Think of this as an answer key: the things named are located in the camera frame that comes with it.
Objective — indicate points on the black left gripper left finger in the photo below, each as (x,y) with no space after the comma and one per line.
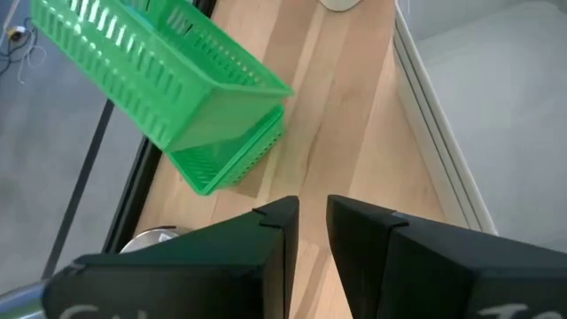
(199,274)

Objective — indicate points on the silver glass lamp base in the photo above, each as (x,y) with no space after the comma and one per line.
(148,237)

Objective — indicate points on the green slotted plastic basket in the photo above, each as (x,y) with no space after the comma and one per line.
(221,164)
(133,66)

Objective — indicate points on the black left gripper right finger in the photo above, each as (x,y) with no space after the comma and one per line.
(443,274)

